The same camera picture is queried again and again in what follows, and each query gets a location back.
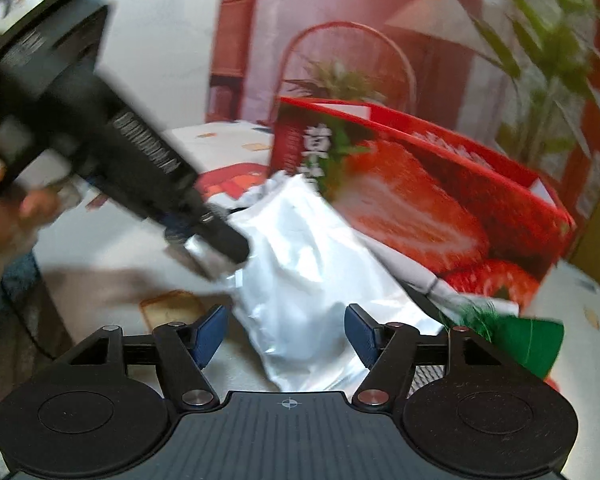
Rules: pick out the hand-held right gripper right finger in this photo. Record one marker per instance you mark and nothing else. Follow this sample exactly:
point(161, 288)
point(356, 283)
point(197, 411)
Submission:
point(360, 332)

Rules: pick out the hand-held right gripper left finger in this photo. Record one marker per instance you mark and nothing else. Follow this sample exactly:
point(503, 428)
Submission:
point(211, 332)

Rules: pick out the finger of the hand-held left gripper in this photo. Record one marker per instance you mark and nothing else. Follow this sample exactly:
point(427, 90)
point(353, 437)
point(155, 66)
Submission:
point(222, 240)

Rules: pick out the silver white plastic bag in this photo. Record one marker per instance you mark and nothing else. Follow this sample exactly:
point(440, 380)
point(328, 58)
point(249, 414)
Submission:
point(305, 260)

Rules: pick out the red strawberry print box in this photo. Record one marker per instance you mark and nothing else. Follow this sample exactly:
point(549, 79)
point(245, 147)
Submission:
point(430, 210)

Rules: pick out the green knitted soft toy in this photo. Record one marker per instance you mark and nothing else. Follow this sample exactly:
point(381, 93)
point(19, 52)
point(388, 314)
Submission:
point(525, 345)

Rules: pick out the person's left hand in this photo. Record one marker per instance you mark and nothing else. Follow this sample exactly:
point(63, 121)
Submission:
point(5, 220)

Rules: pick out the red bear print mat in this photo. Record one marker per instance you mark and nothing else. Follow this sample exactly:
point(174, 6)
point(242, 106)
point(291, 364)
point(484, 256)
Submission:
point(230, 180)

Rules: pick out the printed white tablecloth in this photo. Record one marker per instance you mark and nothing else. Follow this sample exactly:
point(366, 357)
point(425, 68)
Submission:
point(130, 255)

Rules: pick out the printed room scene backdrop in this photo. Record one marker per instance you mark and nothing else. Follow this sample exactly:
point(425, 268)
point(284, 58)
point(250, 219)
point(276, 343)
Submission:
point(380, 10)

